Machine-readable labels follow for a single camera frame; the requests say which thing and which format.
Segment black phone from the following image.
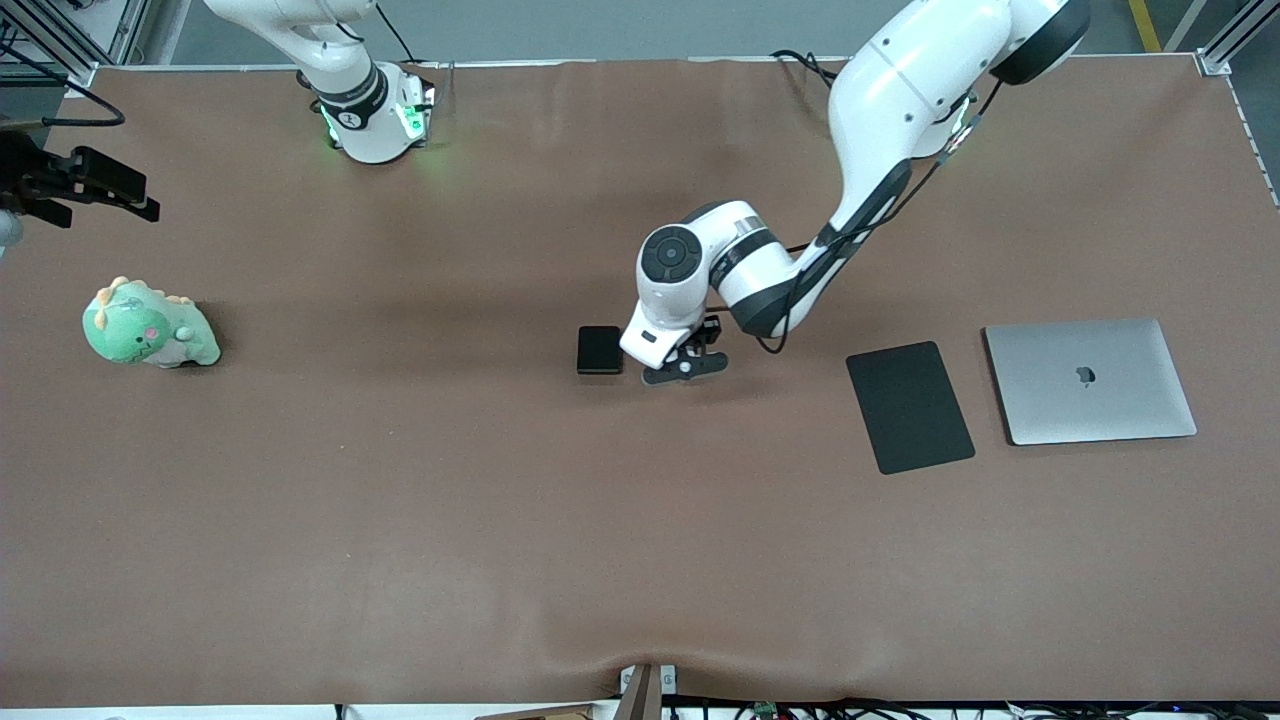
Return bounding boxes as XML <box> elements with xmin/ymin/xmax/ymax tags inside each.
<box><xmin>576</xmin><ymin>325</ymin><xmax>623</xmax><ymax>377</ymax></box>

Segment black mouse pad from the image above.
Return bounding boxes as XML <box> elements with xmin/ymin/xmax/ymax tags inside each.
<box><xmin>846</xmin><ymin>341</ymin><xmax>977</xmax><ymax>476</ymax></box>

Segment green dinosaur plush toy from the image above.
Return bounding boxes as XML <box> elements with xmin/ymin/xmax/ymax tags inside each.
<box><xmin>82</xmin><ymin>276</ymin><xmax>222</xmax><ymax>369</ymax></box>

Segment brown table cover mat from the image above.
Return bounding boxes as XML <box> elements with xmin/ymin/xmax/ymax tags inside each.
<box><xmin>0</xmin><ymin>55</ymin><xmax>1280</xmax><ymax>711</ymax></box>

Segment silver closed laptop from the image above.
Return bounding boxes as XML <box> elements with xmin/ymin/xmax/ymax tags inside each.
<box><xmin>983</xmin><ymin>318</ymin><xmax>1199</xmax><ymax>447</ymax></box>

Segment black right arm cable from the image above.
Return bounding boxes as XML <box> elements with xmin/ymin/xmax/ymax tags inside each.
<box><xmin>0</xmin><ymin>45</ymin><xmax>127</xmax><ymax>128</ymax></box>

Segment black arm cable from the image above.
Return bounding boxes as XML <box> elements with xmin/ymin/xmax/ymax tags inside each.
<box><xmin>755</xmin><ymin>78</ymin><xmax>1004</xmax><ymax>357</ymax></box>
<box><xmin>0</xmin><ymin>45</ymin><xmax>127</xmax><ymax>128</ymax></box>

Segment aluminium frame profile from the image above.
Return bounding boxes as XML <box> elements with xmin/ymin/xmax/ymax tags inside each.
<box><xmin>1195</xmin><ymin>0</ymin><xmax>1280</xmax><ymax>76</ymax></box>
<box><xmin>0</xmin><ymin>0</ymin><xmax>151</xmax><ymax>69</ymax></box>

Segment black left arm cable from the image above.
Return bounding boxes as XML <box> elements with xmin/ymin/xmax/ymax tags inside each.
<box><xmin>755</xmin><ymin>78</ymin><xmax>1004</xmax><ymax>357</ymax></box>

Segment black left base cables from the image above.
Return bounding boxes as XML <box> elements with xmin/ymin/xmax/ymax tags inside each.
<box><xmin>770</xmin><ymin>48</ymin><xmax>843</xmax><ymax>89</ymax></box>

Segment camera mounting post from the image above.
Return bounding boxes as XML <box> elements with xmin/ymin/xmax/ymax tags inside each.
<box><xmin>618</xmin><ymin>663</ymin><xmax>678</xmax><ymax>720</ymax></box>

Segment black right base cable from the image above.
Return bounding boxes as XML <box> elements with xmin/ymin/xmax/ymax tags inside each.
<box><xmin>375</xmin><ymin>0</ymin><xmax>419</xmax><ymax>66</ymax></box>

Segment black cables below table edge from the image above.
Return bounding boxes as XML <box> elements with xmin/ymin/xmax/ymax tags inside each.
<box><xmin>665</xmin><ymin>698</ymin><xmax>1280</xmax><ymax>720</ymax></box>

